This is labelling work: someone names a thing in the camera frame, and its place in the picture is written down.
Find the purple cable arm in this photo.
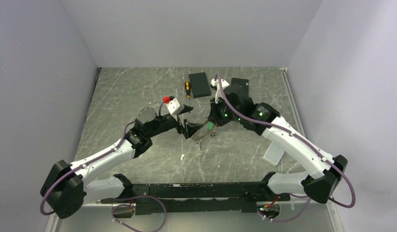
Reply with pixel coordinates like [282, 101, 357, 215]
[40, 101, 167, 232]
[216, 72, 356, 223]

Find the black box left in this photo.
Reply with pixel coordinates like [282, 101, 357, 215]
[188, 72, 211, 98]

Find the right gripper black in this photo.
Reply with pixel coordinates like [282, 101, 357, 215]
[208, 95, 242, 128]

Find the black box with label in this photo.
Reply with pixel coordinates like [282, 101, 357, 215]
[231, 78, 249, 96]

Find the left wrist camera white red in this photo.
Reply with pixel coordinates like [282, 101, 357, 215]
[163, 96, 184, 116]

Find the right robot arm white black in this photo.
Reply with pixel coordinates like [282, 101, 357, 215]
[208, 80, 348, 203]

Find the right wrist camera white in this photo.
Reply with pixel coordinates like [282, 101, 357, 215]
[211, 73, 230, 104]

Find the yellow black screwdriver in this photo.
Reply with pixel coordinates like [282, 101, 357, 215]
[184, 81, 191, 105]

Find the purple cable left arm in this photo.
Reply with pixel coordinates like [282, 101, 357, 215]
[40, 101, 167, 232]

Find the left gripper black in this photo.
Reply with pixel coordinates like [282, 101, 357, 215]
[147, 105, 203, 139]

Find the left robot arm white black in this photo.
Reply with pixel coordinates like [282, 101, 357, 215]
[40, 103, 204, 219]

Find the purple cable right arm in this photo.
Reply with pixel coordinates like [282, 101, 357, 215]
[216, 72, 356, 223]

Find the white grey tablet device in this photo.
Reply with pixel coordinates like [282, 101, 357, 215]
[263, 142, 285, 165]

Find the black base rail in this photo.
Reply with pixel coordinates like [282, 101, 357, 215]
[100, 181, 290, 216]

